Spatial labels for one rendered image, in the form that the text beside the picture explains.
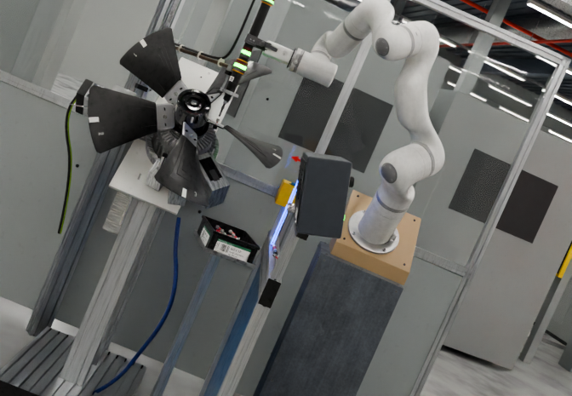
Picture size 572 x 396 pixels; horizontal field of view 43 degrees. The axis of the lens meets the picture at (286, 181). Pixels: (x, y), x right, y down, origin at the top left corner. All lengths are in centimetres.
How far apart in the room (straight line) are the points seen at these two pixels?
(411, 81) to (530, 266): 475
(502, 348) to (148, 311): 421
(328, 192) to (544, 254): 523
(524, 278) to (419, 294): 348
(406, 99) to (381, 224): 47
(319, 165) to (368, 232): 80
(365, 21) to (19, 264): 200
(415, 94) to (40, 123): 182
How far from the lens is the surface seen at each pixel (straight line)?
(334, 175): 177
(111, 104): 253
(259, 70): 273
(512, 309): 691
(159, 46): 273
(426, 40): 226
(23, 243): 352
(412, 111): 227
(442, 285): 347
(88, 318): 285
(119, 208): 293
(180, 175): 242
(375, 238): 254
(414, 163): 228
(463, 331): 676
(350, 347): 253
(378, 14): 228
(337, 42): 243
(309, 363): 255
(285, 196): 282
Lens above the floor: 127
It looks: 4 degrees down
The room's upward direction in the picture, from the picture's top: 23 degrees clockwise
